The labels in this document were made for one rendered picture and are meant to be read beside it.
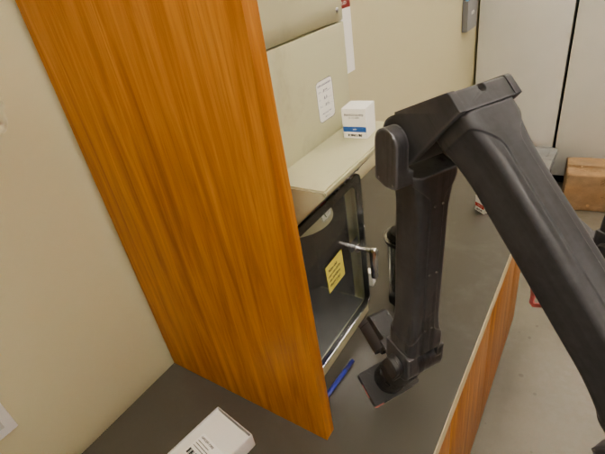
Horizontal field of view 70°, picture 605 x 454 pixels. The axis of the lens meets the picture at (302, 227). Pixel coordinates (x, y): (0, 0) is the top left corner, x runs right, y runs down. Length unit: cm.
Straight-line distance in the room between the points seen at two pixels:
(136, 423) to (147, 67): 84
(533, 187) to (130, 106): 61
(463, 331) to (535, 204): 86
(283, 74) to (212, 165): 20
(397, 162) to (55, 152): 72
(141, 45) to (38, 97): 33
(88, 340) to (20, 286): 22
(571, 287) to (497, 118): 16
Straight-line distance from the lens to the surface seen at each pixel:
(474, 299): 134
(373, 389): 88
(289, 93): 79
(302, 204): 73
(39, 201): 100
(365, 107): 86
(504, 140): 43
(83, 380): 118
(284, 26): 78
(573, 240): 43
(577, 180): 361
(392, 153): 48
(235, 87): 60
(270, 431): 109
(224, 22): 59
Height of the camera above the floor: 183
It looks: 31 degrees down
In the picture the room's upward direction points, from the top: 10 degrees counter-clockwise
